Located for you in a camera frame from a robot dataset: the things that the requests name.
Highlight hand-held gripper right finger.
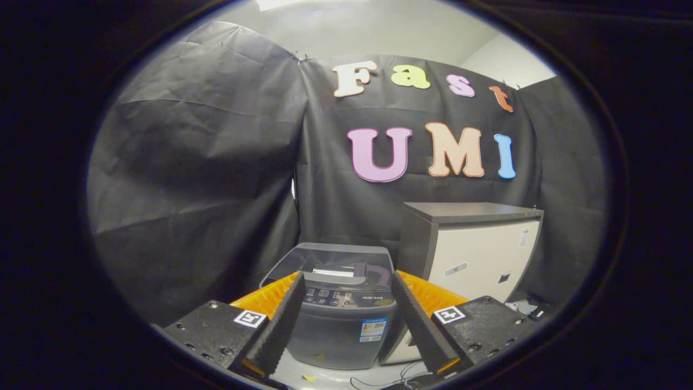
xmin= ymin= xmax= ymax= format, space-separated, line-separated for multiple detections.
xmin=391 ymin=270 xmax=542 ymax=378

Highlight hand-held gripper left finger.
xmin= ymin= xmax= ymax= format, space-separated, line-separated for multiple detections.
xmin=162 ymin=271 xmax=306 ymax=380

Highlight dark grey washing machine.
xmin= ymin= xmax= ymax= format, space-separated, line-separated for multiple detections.
xmin=284 ymin=284 xmax=402 ymax=371

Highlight grey and cream cabinet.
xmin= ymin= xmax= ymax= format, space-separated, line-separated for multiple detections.
xmin=379 ymin=201 xmax=545 ymax=365

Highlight black backdrop cloth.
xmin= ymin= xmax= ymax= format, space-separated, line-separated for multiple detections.
xmin=87 ymin=21 xmax=610 ymax=326

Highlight black floor cables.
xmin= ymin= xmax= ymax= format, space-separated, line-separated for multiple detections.
xmin=349 ymin=360 xmax=434 ymax=390

